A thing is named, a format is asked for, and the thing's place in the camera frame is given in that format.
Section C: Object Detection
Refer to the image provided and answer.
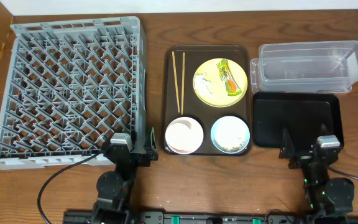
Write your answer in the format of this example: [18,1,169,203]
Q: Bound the white pink bowl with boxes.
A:
[165,116,204,155]

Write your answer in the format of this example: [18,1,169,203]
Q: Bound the rice food scraps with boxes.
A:
[214,119,247,153]

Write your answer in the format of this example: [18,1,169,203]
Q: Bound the light blue bowl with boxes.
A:
[210,116,250,154]

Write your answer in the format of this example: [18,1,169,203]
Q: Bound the white tissue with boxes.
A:
[193,73,212,95]

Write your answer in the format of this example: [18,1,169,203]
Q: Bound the yellow round plate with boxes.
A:
[192,58,248,108]

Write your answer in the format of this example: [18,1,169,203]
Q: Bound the green orange snack wrapper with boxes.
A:
[216,58,241,96]

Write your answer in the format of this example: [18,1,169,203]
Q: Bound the wooden chopstick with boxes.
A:
[172,51,180,113]
[181,52,186,114]

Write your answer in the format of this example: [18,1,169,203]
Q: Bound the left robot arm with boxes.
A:
[91,129,158,224]

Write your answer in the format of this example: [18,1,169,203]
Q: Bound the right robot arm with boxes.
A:
[279,125,355,223]

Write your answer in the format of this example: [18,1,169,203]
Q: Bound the black waste tray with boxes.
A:
[253,92,343,148]

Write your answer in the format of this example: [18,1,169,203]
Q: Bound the clear plastic waste bin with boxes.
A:
[250,40,358,93]

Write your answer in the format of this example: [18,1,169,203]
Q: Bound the grey dishwasher rack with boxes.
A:
[0,16,147,170]

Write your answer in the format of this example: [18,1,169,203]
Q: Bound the dark brown serving tray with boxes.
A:
[162,45,252,156]

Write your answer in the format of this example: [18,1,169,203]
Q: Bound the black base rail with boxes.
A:
[63,208,358,224]

